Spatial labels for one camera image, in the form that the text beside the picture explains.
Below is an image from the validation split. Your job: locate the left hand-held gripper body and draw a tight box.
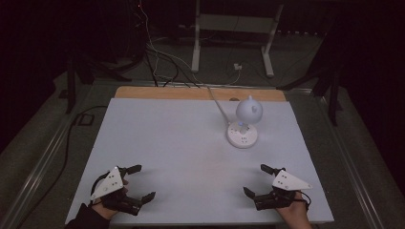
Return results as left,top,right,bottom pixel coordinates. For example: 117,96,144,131
90,165,144,217

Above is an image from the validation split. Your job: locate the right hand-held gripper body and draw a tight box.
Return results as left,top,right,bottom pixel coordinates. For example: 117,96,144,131
253,169,314,212

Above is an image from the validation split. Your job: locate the person's left hand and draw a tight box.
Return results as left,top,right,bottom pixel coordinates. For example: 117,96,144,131
91,178,129,221

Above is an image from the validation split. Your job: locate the person's right hand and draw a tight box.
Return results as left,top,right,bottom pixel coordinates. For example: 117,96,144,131
276,190,310,227

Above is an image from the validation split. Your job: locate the white round-headed desk lamp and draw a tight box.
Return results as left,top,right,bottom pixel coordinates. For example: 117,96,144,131
225,94,265,150

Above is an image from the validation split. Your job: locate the black rectangular floor plate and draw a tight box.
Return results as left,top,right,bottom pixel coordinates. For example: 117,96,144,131
77,113,96,127

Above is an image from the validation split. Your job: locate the black tripod stand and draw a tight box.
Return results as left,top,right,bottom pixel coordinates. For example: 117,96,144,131
276,55,347,127
65,52,144,115

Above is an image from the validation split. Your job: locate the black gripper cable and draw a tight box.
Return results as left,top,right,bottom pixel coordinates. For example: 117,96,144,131
299,190,312,212
90,171,111,197

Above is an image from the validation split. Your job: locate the long black floor cable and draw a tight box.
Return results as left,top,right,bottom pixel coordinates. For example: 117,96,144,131
17,105,109,229

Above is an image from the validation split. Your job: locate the metal floor rail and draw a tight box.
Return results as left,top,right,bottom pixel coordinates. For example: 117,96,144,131
313,92,385,229
0,83,96,229

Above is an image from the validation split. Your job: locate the white lamp cable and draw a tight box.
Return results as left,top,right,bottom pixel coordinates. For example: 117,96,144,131
207,85,231,126

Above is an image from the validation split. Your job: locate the bundle of black floor cables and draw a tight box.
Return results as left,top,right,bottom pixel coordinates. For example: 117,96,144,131
143,44,201,89

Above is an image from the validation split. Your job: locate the thin white floor cable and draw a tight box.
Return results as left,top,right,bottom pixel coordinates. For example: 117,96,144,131
138,0,244,88

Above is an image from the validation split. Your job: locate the white metal stand frame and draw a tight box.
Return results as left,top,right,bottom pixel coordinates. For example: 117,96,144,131
190,0,286,78

